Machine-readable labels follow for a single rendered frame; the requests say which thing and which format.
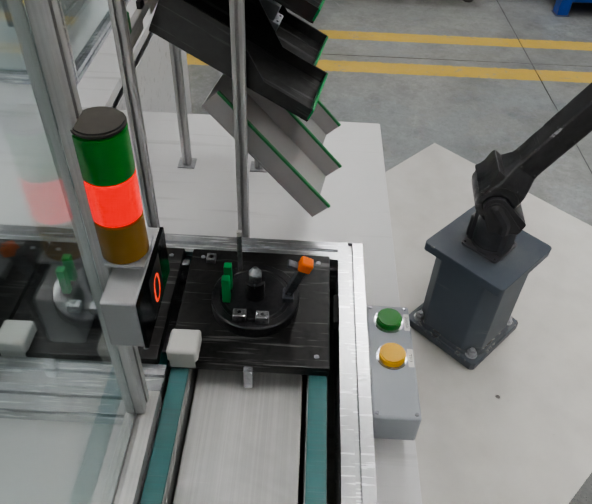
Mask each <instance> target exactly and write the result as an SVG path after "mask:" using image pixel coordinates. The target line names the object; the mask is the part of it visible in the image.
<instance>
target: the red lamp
mask: <svg viewBox="0 0 592 504"><path fill-rule="evenodd" d="M83 182H84V186H85V190H86V194H87V198H88V202H89V206H90V209H91V213H92V217H93V220H94V222H96V223H97V224H98V225H101V226H103V227H108V228H118V227H123V226H127V225H129V224H131V223H133V222H135V221H136V220H137V219H138V218H139V217H140V216H141V214H142V211H143V207H142V201H141V195H140V190H139V184H138V179H137V173H136V169H135V172H134V174H133V175H132V177H131V178H129V179H128V180H127V181H125V182H123V183H121V184H118V185H114V186H108V187H100V186H94V185H91V184H89V183H87V182H85V181H83Z"/></svg>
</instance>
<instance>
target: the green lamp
mask: <svg viewBox="0 0 592 504"><path fill-rule="evenodd" d="M72 139H73V143H74V147H75V151H76V155H77V159H78V163H79V166H80V170H81V174H82V178H83V180H84V181H85V182H87V183H89V184H91V185H94V186H100V187H108V186H114V185H118V184H121V183H123V182H125V181H127V180H128V179H129V178H131V177H132V175H133V174H134V172H135V169H136V168H135V162H134V156H133V151H132V145H131V139H130V134H129V128H128V123H127V125H126V127H125V128H124V129H123V130H122V131H121V132H120V133H118V134H117V135H115V136H113V137H110V138H106V139H101V140H87V139H82V138H80V137H77V136H75V135H74V134H73V135H72Z"/></svg>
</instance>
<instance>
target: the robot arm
mask: <svg viewBox="0 0 592 504"><path fill-rule="evenodd" d="M590 132H592V82H591V83H590V84H589V85H588V86H587V87H586V88H585V89H584V90H582V91H581V92H580V93H579V94H578V95H577V96H576V97H575V98H573V99H572V100H571V101H570V102H569V103H568V104H567V105H565V106H564V107H563V108H562V109H561V110H560V111H559V112H558V113H556V114H555V115H554V116H553V117H552V118H551V119H550V120H549V121H547V122H546V123H545V124H544V125H543V126H542V127H541V128H540V129H538V130H537V131H536V132H535V133H534V134H533V135H532V136H531V137H529V138H528V139H527V140H526V141H525V142H524V143H523V144H521V145H520V146H519V147H518V148H517V149H516V150H514V151H512V152H509V153H506V154H502V155H500V153H499V152H498V151H497V150H493V151H492V152H490V154H489V155H488V156H487V157H486V159H485V160H483V161H482V162H481V163H478V164H476V165H475V172H474V173H473V175H472V189H473V197H474V204H475V209H476V212H475V213H473V214H472V215H471V218H470V222H469V225H468V228H467V232H466V234H467V235H468V236H467V237H465V238H464V239H463V240H462V242H461V243H462V244H463V245H464V246H466V247H468V248H469V249H471V250H472V251H474V252H476V253H477V254H479V255H480V256H482V257H484V258H485V259H487V260H489V261H490V262H492V263H494V264H495V263H497V262H499V261H500V260H501V259H502V258H503V257H505V256H506V255H507V254H508V253H509V252H511V251H512V250H513V249H514V248H515V247H516V246H517V243H516V242H515V238H516V236H517V235H518V234H519V233H520V232H521V231H522V230H523V229H524V228H525V226H526V223H525V219H524V214H523V210H522V206H521V202H522V201H523V200H524V199H525V197H526V195H527V193H528V192H529V190H530V188H531V186H532V184H533V182H534V180H535V179H536V177H537V176H538V175H539V174H541V173H542V172H543V171H544V170H546V169H547V168H548V167H549V166H550V165H552V164H553V163H554V162H555V161H556V160H558V159H559V158H560V157H561V156H562V155H564V154H565V153H566V152H567V151H569V150H570V149H571V148H572V147H573V146H575V145H576V144H577V143H578V142H579V141H581V140H582V139H583V138H584V137H585V136H587V135H588V134H589V133H590Z"/></svg>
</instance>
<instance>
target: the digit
mask: <svg viewBox="0 0 592 504"><path fill-rule="evenodd" d="M149 288H150V293H151V298H152V303H153V308H154V314H155V319H156V317H157V313H158V309H159V306H160V302H161V298H162V295H163V291H164V285H163V279H162V273H161V267H160V261H159V255H158V253H157V257H156V260H155V263H154V267H153V270H152V273H151V277H150V280H149Z"/></svg>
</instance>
